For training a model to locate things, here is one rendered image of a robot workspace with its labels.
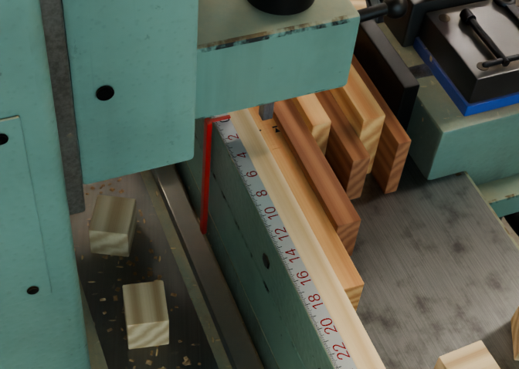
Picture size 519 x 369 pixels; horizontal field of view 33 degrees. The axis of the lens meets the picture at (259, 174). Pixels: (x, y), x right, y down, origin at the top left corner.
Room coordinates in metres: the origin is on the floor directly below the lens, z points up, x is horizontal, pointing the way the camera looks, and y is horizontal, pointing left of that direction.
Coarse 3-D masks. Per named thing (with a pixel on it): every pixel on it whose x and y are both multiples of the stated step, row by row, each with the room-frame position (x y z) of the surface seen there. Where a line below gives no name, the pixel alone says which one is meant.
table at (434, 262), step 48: (432, 192) 0.49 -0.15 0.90; (480, 192) 0.50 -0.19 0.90; (240, 240) 0.43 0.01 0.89; (384, 240) 0.43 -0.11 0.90; (432, 240) 0.44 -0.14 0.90; (480, 240) 0.45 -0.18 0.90; (384, 288) 0.39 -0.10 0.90; (432, 288) 0.39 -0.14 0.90; (480, 288) 0.40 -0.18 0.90; (288, 336) 0.34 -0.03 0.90; (384, 336) 0.35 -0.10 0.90; (432, 336) 0.35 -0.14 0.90; (480, 336) 0.36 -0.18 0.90
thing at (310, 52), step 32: (224, 0) 0.50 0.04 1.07; (320, 0) 0.51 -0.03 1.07; (224, 32) 0.46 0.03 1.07; (256, 32) 0.47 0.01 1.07; (288, 32) 0.48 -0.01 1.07; (320, 32) 0.49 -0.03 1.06; (352, 32) 0.50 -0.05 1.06; (224, 64) 0.45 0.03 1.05; (256, 64) 0.46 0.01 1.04; (288, 64) 0.48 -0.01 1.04; (320, 64) 0.49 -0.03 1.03; (224, 96) 0.45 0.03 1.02; (256, 96) 0.47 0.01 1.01; (288, 96) 0.48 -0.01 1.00
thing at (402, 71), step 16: (368, 32) 0.57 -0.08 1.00; (368, 48) 0.56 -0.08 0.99; (384, 48) 0.56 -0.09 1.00; (368, 64) 0.56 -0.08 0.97; (384, 64) 0.54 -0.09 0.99; (400, 64) 0.54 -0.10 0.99; (384, 80) 0.54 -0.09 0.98; (400, 80) 0.52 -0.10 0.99; (416, 80) 0.52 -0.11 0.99; (384, 96) 0.53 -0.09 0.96; (400, 96) 0.51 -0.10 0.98; (400, 112) 0.51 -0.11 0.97
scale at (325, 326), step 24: (240, 144) 0.47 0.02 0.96; (240, 168) 0.44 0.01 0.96; (264, 192) 0.42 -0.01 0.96; (264, 216) 0.40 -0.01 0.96; (288, 240) 0.38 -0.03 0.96; (288, 264) 0.36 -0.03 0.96; (312, 288) 0.34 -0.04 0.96; (312, 312) 0.32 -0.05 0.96; (336, 336) 0.31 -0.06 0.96; (336, 360) 0.29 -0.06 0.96
